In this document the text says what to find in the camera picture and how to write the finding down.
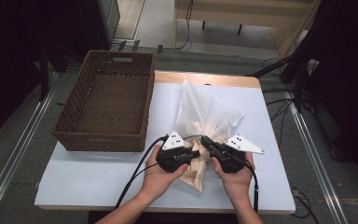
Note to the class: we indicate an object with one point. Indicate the person's left hand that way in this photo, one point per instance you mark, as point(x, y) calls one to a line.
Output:
point(160, 180)

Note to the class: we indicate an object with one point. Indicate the metal floor rail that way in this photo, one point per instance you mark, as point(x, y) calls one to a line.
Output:
point(317, 161)
point(15, 149)

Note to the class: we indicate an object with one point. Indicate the person's right hand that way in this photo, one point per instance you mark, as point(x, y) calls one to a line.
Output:
point(236, 183)

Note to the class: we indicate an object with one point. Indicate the white mesh laundry bag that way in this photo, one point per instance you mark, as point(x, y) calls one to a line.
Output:
point(205, 109)

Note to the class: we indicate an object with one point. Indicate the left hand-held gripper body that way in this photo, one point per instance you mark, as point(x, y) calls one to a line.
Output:
point(172, 158)

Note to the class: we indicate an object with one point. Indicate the black upright stand post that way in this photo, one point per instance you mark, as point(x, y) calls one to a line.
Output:
point(44, 74)

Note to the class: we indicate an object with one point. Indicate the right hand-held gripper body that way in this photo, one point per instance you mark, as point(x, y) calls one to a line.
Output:
point(233, 155)

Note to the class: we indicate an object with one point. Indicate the light wooden bench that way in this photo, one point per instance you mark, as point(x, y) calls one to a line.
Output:
point(248, 12)

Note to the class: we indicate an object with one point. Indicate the dark cabinet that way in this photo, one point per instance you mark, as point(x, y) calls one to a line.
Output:
point(101, 21)

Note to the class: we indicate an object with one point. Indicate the cream cloth garment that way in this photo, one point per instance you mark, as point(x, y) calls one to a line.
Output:
point(199, 171)

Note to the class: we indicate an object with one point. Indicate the brown wicker basket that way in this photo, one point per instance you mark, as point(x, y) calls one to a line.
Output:
point(112, 105)

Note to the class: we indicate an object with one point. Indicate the white table cover sheet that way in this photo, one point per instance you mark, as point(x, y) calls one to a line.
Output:
point(90, 186)

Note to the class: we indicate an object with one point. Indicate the black stand leg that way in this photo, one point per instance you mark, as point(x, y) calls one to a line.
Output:
point(273, 66)

